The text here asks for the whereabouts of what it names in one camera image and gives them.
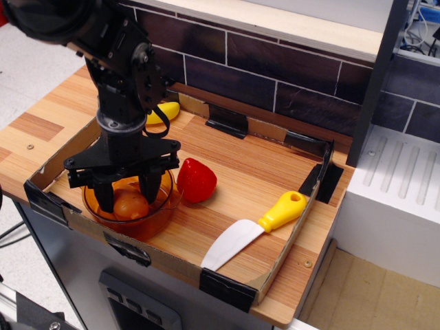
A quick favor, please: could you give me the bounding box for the light wooden shelf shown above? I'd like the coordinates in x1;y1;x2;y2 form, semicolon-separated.
140;1;384;63

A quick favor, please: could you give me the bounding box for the cardboard fence with black tape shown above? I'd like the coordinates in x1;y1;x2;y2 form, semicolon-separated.
25;69;352;322

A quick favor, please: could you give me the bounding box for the grey oven control panel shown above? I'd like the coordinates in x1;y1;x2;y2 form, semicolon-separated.
99;272;183;330

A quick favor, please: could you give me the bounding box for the red toy strawberry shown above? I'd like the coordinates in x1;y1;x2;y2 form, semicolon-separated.
177;157;217;203

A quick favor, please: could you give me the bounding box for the white sink drainboard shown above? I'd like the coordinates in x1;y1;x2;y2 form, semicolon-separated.
333;126;439;287

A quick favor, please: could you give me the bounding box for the dark grey upright post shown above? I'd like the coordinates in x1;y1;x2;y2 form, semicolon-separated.
346;1;410;167

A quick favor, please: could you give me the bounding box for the yellow toy banana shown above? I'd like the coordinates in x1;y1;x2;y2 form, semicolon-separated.
146;102;180;125

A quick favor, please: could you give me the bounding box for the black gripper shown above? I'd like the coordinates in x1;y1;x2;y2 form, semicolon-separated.
64;113;181;213

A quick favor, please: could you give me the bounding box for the orange transparent plastic pot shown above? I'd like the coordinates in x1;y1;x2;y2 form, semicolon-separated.
82;171;182;241

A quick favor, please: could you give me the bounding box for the yellow white toy knife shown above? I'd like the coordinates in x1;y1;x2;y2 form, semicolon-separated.
201;191;307;271

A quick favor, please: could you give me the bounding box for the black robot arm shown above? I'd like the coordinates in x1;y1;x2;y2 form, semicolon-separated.
3;1;181;213

